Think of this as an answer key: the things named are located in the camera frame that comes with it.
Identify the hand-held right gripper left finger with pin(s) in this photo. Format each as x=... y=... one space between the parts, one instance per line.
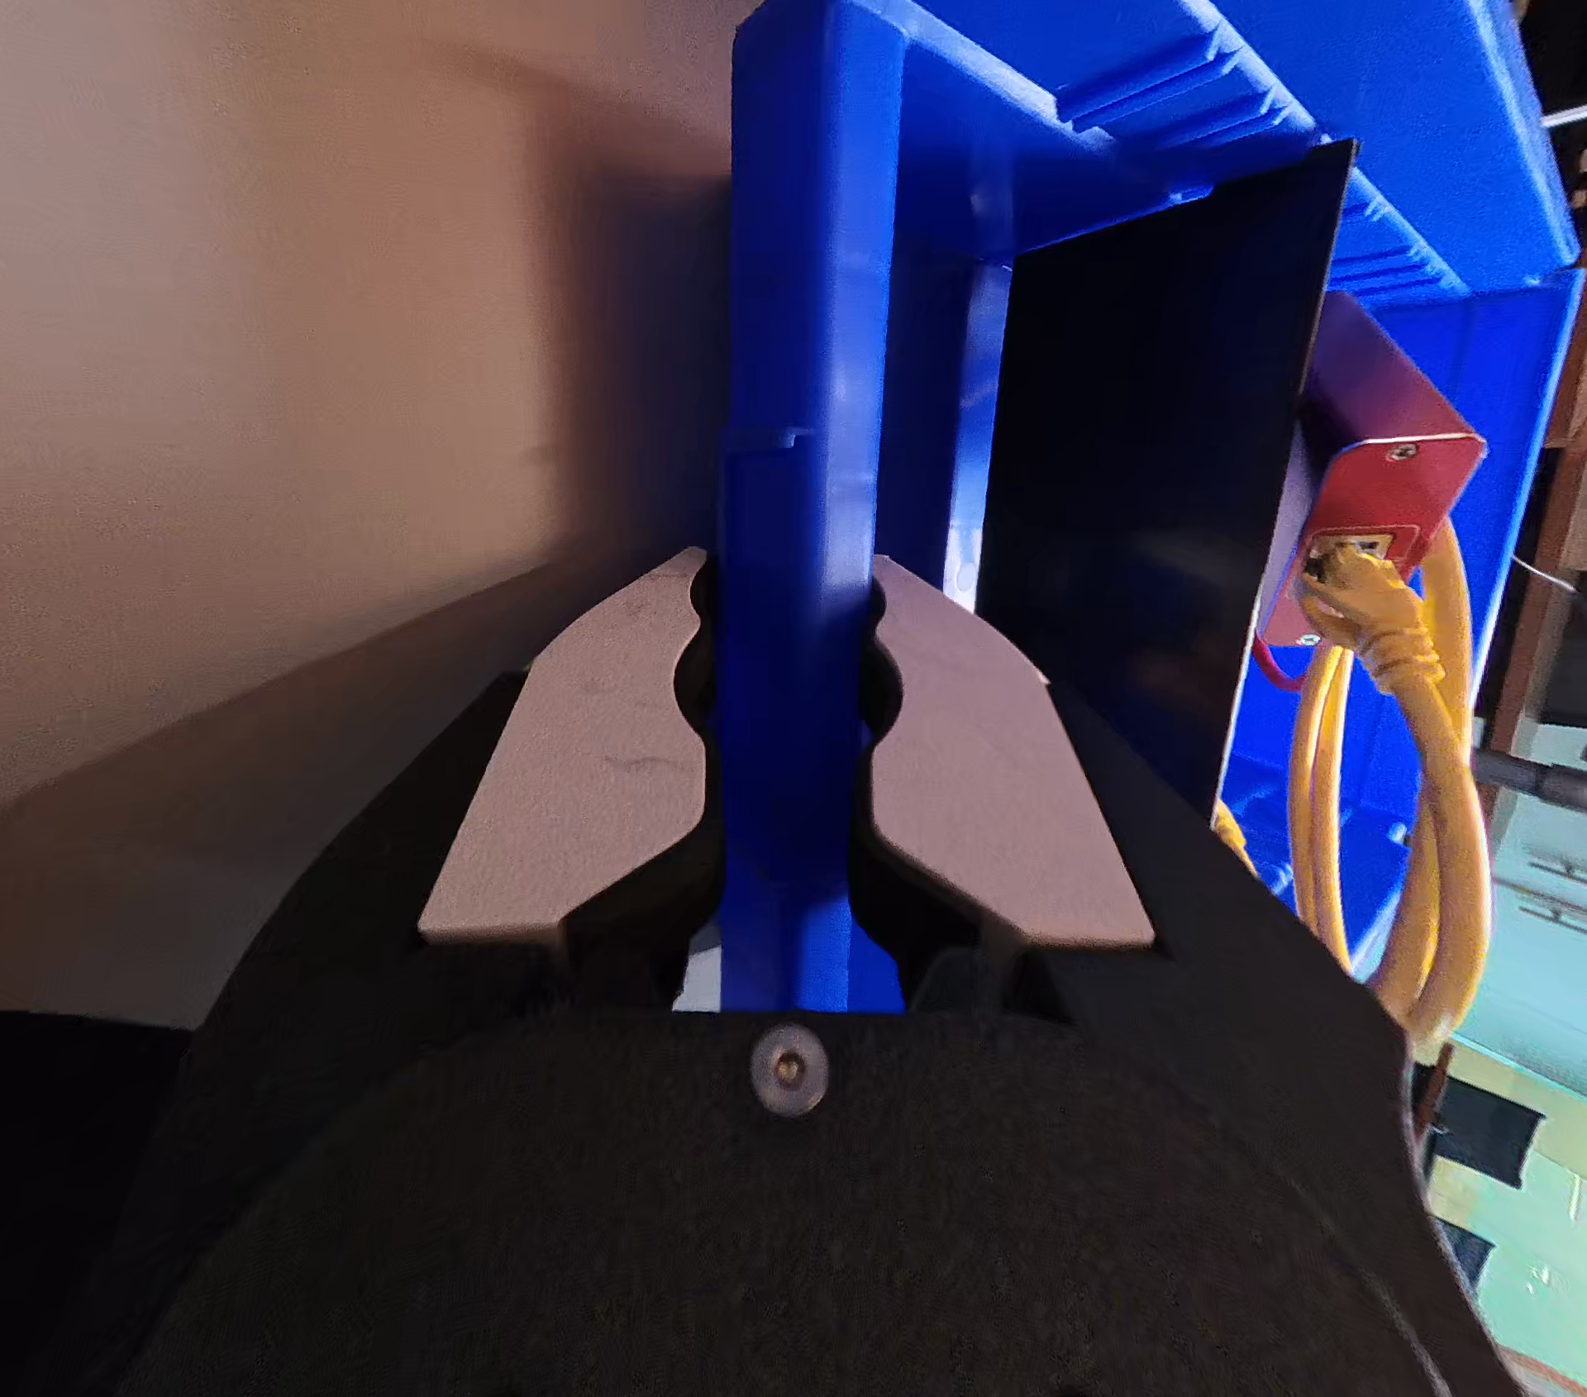
x=582 y=777

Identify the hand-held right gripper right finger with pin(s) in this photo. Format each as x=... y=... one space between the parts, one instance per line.
x=992 y=789

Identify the blue plastic bin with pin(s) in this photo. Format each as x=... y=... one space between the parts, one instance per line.
x=805 y=430

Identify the red ethernet switch box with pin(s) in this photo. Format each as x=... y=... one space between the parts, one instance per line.
x=1388 y=392

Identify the black bin divider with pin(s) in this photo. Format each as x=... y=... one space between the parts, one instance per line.
x=1140 y=491

